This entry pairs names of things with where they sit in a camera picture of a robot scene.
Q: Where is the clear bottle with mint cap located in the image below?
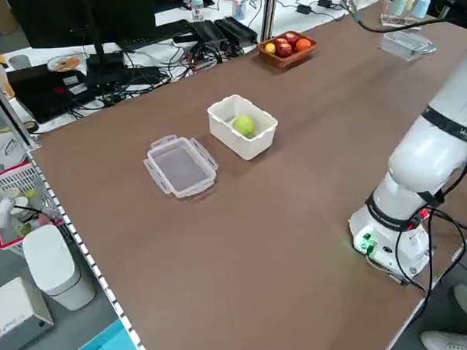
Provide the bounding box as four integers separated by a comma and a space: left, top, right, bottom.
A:
190, 0, 206, 22

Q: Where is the white basket with red rim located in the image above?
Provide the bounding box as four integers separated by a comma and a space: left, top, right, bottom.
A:
0, 159, 66, 252

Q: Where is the black arm base cable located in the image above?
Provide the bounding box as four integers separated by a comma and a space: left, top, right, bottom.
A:
389, 186, 467, 295

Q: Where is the black ribbed device box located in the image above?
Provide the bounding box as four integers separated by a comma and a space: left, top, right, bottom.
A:
214, 15, 259, 48
189, 19, 230, 56

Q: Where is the grey box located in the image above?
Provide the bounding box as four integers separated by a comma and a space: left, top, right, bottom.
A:
0, 275, 57, 350

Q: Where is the plate with food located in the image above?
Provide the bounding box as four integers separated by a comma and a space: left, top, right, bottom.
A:
46, 54, 82, 73

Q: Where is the aluminium frame post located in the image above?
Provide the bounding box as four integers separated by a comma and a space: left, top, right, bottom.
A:
259, 0, 281, 41

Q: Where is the black monitor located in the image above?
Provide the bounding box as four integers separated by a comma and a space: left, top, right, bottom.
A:
10, 0, 157, 50

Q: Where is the black laptop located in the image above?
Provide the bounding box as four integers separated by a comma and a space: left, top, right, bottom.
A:
5, 63, 100, 126

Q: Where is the white plastic box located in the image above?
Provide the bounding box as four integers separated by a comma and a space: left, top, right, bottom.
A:
206, 92, 280, 163

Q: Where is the black keyboard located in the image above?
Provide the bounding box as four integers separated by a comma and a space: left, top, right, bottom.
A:
116, 19, 197, 53

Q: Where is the green apple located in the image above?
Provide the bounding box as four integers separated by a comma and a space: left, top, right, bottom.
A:
232, 115, 256, 139

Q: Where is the black arm wrist cable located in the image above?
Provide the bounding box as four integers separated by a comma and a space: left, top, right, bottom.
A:
336, 0, 455, 35

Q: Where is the clear plastic box with latches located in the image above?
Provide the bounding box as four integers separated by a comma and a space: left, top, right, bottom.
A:
141, 132, 221, 201

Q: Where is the light blue cup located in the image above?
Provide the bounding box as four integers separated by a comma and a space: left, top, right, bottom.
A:
412, 0, 431, 20

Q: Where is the black monitor stand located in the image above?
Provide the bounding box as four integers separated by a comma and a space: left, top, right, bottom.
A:
81, 0, 127, 74

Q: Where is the white trash bin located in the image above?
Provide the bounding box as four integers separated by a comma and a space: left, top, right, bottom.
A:
21, 222, 98, 314

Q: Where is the white wire cup rack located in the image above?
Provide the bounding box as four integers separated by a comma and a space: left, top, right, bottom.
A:
379, 0, 426, 32

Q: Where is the pen cup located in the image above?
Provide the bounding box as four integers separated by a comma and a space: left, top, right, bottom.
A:
231, 0, 249, 21

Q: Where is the aluminium shelf post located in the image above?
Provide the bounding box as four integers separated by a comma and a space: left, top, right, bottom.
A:
0, 42, 42, 152

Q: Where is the light blue bin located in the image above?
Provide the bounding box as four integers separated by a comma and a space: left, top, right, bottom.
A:
72, 317, 144, 350

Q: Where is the brown wicker basket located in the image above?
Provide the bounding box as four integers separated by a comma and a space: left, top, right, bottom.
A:
256, 29, 319, 70

